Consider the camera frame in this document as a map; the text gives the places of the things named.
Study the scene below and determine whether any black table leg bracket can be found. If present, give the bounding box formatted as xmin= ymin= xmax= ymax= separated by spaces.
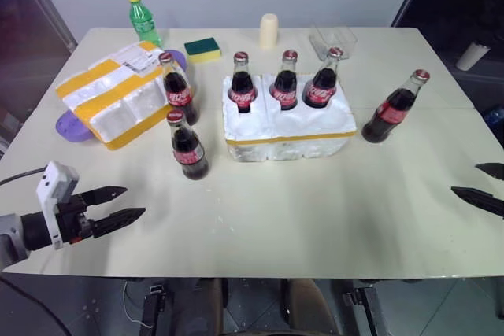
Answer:
xmin=341 ymin=286 xmax=382 ymax=336
xmin=140 ymin=282 xmax=167 ymax=336

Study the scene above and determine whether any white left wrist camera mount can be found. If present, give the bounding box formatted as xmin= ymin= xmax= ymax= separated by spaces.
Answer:
xmin=35 ymin=161 xmax=80 ymax=251

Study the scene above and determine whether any dark brown rounded shape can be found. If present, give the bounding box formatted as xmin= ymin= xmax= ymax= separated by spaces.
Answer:
xmin=283 ymin=278 xmax=328 ymax=336

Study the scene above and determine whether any glass cola bottle red cap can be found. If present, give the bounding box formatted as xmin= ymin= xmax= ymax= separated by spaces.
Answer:
xmin=361 ymin=69 xmax=432 ymax=145
xmin=229 ymin=51 xmax=259 ymax=114
xmin=157 ymin=51 xmax=201 ymax=126
xmin=269 ymin=49 xmax=299 ymax=112
xmin=165 ymin=109 xmax=210 ymax=183
xmin=302 ymin=47 xmax=343 ymax=110

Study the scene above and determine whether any yellow green sponge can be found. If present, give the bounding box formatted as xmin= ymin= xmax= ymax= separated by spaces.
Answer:
xmin=183 ymin=37 xmax=223 ymax=65

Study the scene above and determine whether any clear plastic container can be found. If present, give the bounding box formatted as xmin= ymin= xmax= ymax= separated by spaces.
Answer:
xmin=308 ymin=24 xmax=359 ymax=61

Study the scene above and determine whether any green plastic bottle yellow cap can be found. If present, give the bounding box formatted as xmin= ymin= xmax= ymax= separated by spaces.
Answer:
xmin=126 ymin=0 xmax=164 ymax=48

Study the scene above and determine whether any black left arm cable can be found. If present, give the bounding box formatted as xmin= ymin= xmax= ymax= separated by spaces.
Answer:
xmin=0 ymin=168 xmax=46 ymax=186

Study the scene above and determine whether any white foam lid yellow tape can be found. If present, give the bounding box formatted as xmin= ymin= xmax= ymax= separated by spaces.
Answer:
xmin=54 ymin=40 xmax=171 ymax=153

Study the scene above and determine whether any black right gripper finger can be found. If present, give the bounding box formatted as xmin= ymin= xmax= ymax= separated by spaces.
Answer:
xmin=450 ymin=186 xmax=504 ymax=220
xmin=475 ymin=162 xmax=504 ymax=183

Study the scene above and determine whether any white cup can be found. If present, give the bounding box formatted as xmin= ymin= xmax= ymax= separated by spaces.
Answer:
xmin=455 ymin=40 xmax=492 ymax=71

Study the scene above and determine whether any thin white wire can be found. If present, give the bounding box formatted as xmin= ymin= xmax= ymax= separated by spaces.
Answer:
xmin=122 ymin=279 xmax=154 ymax=328

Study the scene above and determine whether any black floor cable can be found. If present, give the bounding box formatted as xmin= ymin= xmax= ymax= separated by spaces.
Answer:
xmin=0 ymin=272 xmax=74 ymax=336

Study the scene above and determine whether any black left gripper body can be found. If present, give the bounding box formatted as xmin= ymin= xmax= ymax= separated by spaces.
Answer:
xmin=56 ymin=191 xmax=98 ymax=245

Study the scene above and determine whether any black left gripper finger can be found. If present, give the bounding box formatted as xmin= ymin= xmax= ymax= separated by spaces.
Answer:
xmin=91 ymin=207 xmax=147 ymax=239
xmin=80 ymin=185 xmax=128 ymax=208

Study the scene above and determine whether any cream plastic cup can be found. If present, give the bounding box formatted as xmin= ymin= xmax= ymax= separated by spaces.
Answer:
xmin=258 ymin=13 xmax=280 ymax=51

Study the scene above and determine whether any white foam bottle holder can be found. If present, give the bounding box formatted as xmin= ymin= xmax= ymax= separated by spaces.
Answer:
xmin=221 ymin=72 xmax=358 ymax=164

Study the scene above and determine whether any purple plastic plate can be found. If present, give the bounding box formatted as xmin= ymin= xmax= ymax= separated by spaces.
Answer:
xmin=54 ymin=49 xmax=187 ymax=145

